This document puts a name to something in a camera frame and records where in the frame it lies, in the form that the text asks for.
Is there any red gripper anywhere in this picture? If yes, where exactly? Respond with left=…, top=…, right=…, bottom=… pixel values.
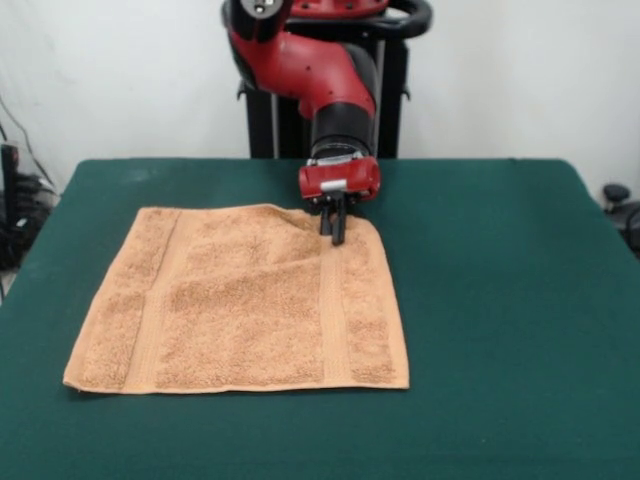
left=298, top=156, right=383, bottom=247

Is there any tan terry towel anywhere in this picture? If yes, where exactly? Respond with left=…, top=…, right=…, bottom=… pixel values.
left=62, top=202, right=411, bottom=395

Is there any dark green table cloth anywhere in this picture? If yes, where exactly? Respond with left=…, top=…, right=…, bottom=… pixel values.
left=0, top=158, right=640, bottom=480

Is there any black chair part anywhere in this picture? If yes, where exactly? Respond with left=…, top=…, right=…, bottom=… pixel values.
left=601, top=183, right=640, bottom=254

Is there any black upright box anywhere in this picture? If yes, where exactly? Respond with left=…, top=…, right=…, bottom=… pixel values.
left=0, top=143, right=21, bottom=229

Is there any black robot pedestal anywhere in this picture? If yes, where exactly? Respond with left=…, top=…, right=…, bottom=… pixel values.
left=235, top=35, right=411, bottom=160

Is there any black pedestal handle ring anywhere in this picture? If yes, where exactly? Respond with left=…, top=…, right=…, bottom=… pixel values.
left=222, top=0, right=434, bottom=39

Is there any black cable pile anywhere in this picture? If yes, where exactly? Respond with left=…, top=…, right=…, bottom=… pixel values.
left=0, top=172, right=62, bottom=271

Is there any thin wall cable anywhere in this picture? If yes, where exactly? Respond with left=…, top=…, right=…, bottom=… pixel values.
left=0, top=94, right=57, bottom=189

